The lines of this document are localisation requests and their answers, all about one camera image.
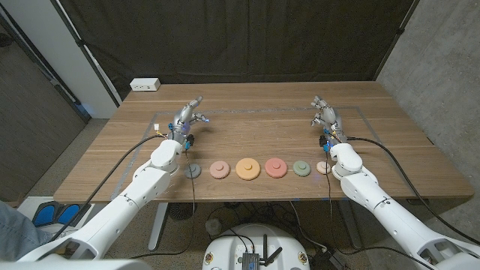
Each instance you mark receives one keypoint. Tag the black backdrop stand pole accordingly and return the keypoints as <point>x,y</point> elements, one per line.
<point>80,43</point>
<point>400,30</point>

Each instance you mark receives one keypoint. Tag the blue foot pedal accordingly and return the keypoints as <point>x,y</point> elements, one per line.
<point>68,213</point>
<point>44,215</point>

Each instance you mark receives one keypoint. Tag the white table leg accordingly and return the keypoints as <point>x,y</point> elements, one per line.
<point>157,228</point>

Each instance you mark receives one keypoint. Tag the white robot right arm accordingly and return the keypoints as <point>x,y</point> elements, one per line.
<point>393,213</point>

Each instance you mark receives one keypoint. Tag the small beige toy disc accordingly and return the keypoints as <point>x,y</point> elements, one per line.
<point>321,167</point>

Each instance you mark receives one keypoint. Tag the white robot torso edge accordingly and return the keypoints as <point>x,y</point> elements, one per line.
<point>75,266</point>

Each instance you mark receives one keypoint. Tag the grey table leg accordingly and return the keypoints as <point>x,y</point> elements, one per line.
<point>350,228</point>

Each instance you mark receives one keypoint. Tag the grey tape outline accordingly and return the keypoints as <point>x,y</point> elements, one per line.
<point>262,110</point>

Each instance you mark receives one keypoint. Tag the black power adapter box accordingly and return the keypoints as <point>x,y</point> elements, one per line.
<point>326,259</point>

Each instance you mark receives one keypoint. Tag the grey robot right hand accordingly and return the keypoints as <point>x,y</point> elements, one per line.
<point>330,120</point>

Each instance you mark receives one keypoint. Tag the orange toy disc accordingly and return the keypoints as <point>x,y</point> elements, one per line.
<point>248,168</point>

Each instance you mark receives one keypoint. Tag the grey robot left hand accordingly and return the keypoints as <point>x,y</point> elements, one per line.
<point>183,122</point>

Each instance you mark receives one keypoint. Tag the dusty pink toy disc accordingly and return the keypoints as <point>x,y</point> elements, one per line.
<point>219,169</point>

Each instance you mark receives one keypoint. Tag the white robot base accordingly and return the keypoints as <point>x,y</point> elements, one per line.
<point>232,247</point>

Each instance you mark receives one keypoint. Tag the grey router with black antennas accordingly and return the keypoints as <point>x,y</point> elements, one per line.
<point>250,260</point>

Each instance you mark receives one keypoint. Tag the white floor platform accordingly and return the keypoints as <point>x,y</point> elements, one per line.
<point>26,206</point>

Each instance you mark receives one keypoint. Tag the round grey floor object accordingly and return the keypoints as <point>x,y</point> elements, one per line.
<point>213,227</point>

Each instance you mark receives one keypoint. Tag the black backdrop curtain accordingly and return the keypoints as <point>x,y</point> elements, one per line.
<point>240,37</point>

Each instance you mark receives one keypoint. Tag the small black floor fan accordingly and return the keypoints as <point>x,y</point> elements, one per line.
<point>180,210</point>

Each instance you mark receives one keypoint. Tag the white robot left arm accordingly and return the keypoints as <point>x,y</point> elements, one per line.
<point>120,210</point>

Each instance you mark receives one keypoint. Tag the coral red toy disc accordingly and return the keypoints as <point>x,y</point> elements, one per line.
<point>276,167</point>

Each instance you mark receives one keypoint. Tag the grey toy disc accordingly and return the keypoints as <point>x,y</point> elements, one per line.
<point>195,171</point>

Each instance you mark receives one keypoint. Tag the person's leg in blue jeans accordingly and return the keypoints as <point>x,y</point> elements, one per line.
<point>18,232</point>

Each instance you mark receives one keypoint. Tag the green toy disc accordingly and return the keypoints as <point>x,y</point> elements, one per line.
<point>302,168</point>

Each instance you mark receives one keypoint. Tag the white power strip box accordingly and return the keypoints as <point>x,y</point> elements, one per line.
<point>145,84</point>

